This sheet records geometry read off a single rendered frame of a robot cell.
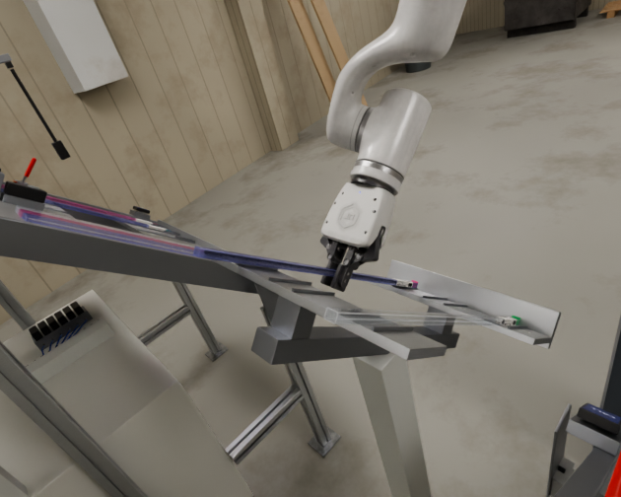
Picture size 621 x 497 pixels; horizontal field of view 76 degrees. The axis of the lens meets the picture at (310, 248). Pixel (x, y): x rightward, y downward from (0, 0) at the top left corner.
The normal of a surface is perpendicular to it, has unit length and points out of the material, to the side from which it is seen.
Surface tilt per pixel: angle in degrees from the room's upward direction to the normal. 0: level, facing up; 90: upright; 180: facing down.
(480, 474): 0
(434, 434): 0
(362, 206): 39
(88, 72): 90
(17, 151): 90
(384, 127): 43
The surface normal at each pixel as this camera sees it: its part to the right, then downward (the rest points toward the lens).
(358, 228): -0.59, -0.30
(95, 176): 0.78, 0.15
